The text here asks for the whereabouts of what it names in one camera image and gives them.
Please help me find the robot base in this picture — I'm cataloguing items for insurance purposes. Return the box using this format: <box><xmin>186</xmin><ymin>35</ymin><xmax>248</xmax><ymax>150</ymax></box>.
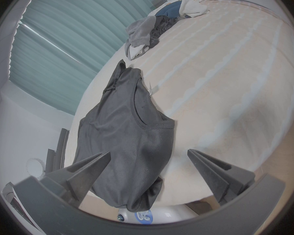
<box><xmin>113</xmin><ymin>203</ymin><xmax>199</xmax><ymax>226</ymax></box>

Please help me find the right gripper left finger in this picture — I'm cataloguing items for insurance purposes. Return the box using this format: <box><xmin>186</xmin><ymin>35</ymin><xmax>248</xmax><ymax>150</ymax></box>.
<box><xmin>40</xmin><ymin>151</ymin><xmax>111</xmax><ymax>201</ymax></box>

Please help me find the black T-shirt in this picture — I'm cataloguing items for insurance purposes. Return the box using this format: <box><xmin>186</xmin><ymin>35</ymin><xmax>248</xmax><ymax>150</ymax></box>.
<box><xmin>73</xmin><ymin>60</ymin><xmax>175</xmax><ymax>212</ymax></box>

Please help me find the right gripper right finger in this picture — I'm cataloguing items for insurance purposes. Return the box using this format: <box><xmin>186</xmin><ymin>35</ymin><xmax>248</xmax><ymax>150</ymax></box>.
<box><xmin>187</xmin><ymin>149</ymin><xmax>256</xmax><ymax>204</ymax></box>

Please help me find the black chest of drawers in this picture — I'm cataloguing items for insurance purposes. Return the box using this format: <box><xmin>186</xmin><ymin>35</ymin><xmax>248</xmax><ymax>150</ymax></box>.
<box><xmin>55</xmin><ymin>128</ymin><xmax>70</xmax><ymax>169</ymax></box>

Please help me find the grey bedside table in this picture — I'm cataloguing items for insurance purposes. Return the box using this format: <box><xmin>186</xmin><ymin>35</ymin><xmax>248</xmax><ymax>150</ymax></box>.
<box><xmin>151</xmin><ymin>0</ymin><xmax>168</xmax><ymax>9</ymax></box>

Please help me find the bed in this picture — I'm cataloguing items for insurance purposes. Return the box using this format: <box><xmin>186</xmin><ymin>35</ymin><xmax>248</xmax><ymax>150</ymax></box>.
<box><xmin>71</xmin><ymin>0</ymin><xmax>294</xmax><ymax>215</ymax></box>

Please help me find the pile of clothes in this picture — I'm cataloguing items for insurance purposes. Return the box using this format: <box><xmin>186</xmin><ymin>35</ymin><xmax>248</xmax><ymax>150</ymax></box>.
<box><xmin>124</xmin><ymin>0</ymin><xmax>210</xmax><ymax>61</ymax></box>

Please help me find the blue-green curtain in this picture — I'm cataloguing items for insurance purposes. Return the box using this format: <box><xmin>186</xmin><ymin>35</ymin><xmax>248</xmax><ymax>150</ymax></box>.
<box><xmin>8</xmin><ymin>23</ymin><xmax>98</xmax><ymax>116</ymax></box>
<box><xmin>21</xmin><ymin>0</ymin><xmax>160</xmax><ymax>71</ymax></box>

